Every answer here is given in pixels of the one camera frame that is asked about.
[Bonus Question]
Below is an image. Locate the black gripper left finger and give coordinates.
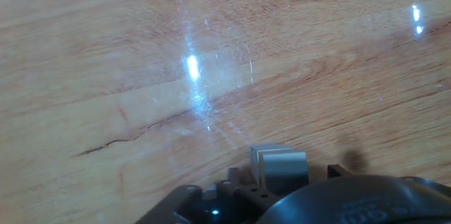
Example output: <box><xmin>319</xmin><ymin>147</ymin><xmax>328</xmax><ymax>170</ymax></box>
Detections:
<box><xmin>135</xmin><ymin>166</ymin><xmax>283</xmax><ymax>224</ymax></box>

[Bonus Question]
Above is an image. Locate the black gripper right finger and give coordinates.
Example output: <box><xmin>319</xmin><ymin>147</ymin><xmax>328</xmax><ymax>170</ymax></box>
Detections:
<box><xmin>326</xmin><ymin>163</ymin><xmax>353</xmax><ymax>179</ymax></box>

